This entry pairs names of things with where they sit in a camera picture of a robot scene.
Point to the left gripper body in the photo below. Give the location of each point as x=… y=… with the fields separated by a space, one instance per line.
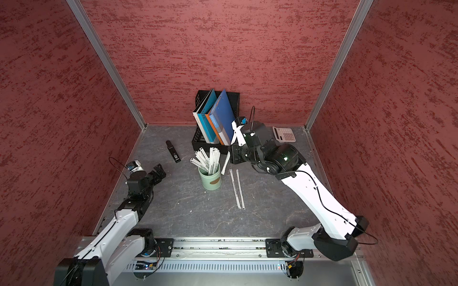
x=149 y=189

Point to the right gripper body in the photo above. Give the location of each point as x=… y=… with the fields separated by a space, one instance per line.
x=245 y=152

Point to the straw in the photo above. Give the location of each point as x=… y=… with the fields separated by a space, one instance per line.
x=240 y=190
x=226 y=162
x=235 y=190

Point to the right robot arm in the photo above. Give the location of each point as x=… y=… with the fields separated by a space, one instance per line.
x=335 y=236

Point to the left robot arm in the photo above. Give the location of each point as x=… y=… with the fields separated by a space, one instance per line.
x=106 y=257

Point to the wrapped straws in cup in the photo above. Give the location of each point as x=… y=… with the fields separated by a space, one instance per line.
x=207 y=162

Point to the black stapler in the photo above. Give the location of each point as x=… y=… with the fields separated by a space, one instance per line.
x=173 y=151

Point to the blue folder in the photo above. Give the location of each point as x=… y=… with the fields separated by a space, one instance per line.
x=222 y=118

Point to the orange book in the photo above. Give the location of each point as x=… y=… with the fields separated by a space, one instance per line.
x=214 y=129

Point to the green cup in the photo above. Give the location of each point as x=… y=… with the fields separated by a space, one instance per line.
x=211 y=182

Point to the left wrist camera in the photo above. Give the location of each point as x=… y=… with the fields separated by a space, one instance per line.
x=134 y=166

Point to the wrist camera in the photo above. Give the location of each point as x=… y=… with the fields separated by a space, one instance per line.
x=134 y=166
x=237 y=125

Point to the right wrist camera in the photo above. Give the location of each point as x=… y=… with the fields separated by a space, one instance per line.
x=237 y=125

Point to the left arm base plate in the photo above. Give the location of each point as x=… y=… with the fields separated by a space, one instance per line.
x=159 y=247

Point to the aluminium front rail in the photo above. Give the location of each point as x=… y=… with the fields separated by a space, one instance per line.
x=220 y=248

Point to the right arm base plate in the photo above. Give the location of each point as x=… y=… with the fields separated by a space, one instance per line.
x=276 y=249

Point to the right aluminium corner post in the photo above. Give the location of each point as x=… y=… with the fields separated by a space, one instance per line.
x=346 y=44

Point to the aluminium corner post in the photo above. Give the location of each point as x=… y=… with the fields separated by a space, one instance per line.
x=89 y=30
x=346 y=44

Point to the left aluminium corner post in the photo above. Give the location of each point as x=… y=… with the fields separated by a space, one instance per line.
x=89 y=30

